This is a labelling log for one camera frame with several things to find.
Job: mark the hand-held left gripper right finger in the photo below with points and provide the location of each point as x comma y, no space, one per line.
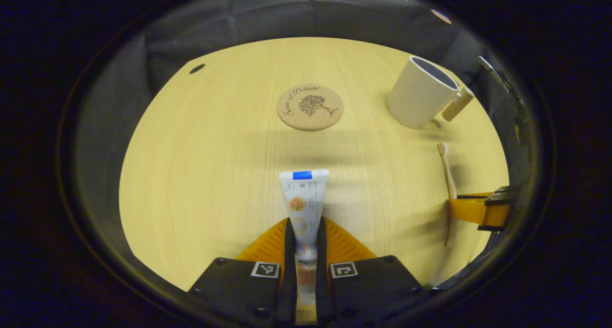
321,270

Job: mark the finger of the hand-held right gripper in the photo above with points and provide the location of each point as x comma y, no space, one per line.
497,194
471,211

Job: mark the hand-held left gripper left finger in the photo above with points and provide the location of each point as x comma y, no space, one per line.
290,270

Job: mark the beige wooden toothbrush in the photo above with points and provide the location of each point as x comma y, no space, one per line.
448,175

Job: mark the white toothpaste tube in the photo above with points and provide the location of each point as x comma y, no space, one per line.
306,189

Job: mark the white cup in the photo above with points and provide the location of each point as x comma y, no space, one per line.
416,96

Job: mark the round cork coaster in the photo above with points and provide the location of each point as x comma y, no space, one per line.
310,120

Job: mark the black backdrop cloth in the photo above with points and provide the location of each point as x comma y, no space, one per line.
267,17

